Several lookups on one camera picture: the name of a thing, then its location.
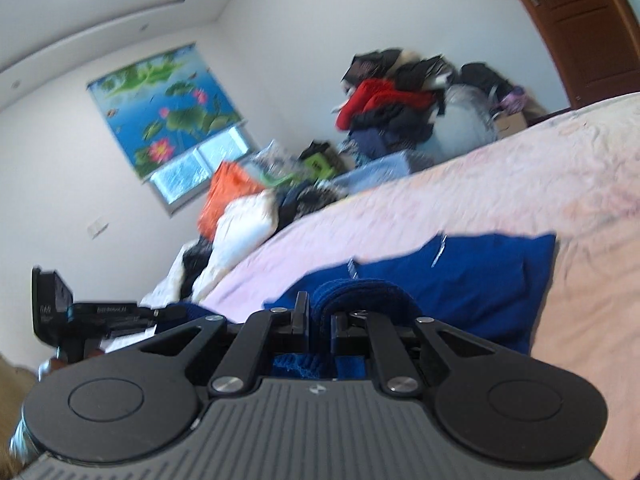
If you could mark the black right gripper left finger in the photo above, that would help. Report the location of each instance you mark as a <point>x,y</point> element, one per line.
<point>209,357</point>

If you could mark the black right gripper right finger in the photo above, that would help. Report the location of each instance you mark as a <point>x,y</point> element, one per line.
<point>427,360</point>

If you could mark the blue knit sweater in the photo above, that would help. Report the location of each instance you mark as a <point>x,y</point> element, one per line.
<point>491,286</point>

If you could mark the pile of dark clothes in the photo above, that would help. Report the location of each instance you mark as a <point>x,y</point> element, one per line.
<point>396,128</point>

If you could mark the white cream pillow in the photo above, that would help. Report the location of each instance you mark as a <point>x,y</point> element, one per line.
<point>247,222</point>

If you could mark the orange plastic bag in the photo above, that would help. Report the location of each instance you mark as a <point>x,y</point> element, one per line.
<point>229,182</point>

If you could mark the leopard print fuzzy item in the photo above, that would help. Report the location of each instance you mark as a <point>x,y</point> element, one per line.
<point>316,197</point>

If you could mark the light blue fleece blanket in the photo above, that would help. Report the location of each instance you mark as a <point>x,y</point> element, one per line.
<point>385,169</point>

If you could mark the green plastic basket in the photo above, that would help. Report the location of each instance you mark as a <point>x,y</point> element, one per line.
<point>283,169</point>

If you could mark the lotus print roller blind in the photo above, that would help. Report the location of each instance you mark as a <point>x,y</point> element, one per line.
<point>163,106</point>

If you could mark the pink floral bed sheet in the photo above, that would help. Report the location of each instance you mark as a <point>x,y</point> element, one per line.
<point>576,175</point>

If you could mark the clear plastic bag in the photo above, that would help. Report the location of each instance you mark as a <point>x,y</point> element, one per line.
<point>466,125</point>

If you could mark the cardboard box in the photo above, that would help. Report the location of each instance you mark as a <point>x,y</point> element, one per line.
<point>508,125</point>

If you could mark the red garment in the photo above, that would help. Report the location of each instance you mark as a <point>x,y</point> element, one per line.
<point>373,94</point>

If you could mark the purple cloth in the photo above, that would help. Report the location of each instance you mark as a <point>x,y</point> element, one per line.
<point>515,101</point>

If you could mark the brown wooden door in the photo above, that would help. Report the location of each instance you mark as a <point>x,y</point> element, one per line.
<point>594,45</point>

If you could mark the white wall switch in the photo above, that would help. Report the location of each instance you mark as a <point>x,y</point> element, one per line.
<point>97,227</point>

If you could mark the window with white frame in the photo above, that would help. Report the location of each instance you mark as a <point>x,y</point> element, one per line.
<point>188,176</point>

